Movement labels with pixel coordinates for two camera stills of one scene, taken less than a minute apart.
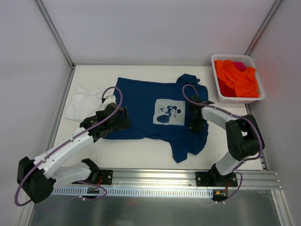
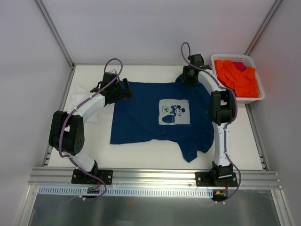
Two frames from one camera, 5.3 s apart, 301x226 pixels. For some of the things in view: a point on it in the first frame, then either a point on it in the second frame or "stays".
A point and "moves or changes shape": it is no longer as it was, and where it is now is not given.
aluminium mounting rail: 158,178 stays
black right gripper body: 195,122 to 188,76
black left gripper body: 124,117 to 124,89
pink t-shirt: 240,66 stays
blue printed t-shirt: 159,109 moves or changes shape
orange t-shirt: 245,83 stays
